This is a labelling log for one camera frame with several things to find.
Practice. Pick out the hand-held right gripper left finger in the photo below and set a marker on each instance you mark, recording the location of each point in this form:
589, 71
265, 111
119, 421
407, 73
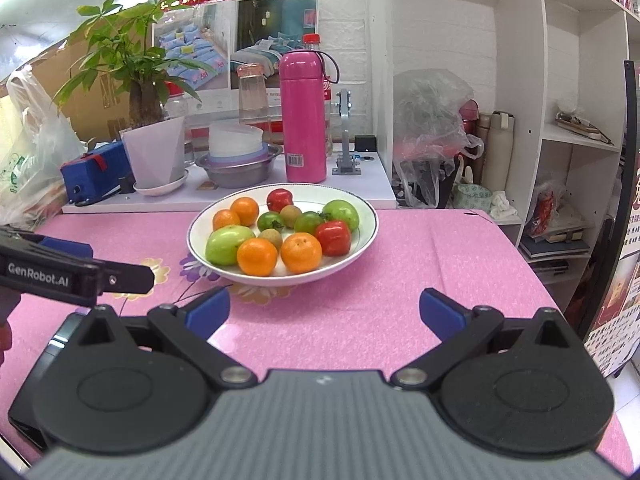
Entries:
212, 310

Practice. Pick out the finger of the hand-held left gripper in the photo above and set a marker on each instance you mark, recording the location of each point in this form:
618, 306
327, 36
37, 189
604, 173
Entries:
130, 279
67, 249

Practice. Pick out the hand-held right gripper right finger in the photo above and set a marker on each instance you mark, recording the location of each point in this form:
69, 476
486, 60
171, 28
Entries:
440, 312

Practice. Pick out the large light green fruit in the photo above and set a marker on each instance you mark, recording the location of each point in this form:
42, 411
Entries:
227, 245
341, 214

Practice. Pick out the small brown fruit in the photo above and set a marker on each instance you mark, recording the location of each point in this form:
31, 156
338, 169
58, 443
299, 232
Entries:
270, 239
290, 216

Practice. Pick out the small dark green tomato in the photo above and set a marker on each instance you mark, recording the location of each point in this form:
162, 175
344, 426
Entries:
309, 222
270, 221

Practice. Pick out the white plate with blue rim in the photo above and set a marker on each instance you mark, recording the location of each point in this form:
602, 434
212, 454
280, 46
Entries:
367, 225

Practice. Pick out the person's left hand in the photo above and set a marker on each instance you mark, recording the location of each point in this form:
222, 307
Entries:
5, 340

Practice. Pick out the pink floral tablecloth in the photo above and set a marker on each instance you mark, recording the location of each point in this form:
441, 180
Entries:
375, 310

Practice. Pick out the blue box with red latch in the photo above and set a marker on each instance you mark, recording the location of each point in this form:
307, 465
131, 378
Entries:
90, 172

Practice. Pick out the white saucer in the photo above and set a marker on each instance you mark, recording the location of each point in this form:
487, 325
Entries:
155, 190

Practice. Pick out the white plastic bag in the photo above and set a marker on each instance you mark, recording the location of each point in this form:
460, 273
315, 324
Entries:
35, 160

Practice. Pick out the small gold wrapper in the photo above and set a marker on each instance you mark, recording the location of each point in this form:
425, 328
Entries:
206, 185

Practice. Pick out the floral patterned cup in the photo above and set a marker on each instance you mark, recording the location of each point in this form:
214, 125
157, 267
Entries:
472, 196

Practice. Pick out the white cloth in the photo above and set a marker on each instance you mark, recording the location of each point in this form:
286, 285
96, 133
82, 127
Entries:
505, 205

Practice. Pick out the stack of books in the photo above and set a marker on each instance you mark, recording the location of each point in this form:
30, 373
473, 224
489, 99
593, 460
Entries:
552, 255

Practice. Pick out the potted plant in white pot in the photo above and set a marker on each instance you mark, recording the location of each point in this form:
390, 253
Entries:
155, 152

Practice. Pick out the steel basin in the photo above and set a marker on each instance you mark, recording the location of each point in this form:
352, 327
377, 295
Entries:
240, 175

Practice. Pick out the brown cardboard box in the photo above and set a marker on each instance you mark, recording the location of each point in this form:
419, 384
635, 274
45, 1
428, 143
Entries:
112, 116

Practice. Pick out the red packet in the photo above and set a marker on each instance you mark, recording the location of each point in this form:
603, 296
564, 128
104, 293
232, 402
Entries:
547, 210

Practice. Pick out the tan thermos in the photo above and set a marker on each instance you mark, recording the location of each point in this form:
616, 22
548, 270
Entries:
481, 150

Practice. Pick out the stack of white plastic bowls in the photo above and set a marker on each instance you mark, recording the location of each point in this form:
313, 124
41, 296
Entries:
235, 137

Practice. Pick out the clear plastic jar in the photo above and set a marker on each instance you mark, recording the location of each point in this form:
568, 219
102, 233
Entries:
176, 105

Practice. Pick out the standing printed banner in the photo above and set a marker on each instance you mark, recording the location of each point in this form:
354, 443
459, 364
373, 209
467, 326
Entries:
620, 285

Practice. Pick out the clear crumpled plastic bag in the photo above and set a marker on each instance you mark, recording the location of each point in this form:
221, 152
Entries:
430, 130

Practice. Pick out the small black box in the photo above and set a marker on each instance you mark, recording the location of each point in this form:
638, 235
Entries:
366, 142

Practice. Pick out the red thermos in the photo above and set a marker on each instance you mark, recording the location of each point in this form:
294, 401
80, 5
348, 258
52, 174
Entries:
469, 115

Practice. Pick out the pink thermos bottle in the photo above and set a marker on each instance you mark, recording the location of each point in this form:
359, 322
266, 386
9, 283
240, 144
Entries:
302, 120

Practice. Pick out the clear drinking glass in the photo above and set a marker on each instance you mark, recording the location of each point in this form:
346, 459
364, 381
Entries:
251, 95

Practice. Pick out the white shelf unit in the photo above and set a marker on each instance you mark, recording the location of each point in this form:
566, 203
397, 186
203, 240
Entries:
520, 60

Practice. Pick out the grey metal clamp bracket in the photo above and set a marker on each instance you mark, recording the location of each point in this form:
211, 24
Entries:
346, 135

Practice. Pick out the bedding picture wall poster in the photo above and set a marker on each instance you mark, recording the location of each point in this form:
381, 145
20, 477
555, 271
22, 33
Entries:
260, 20

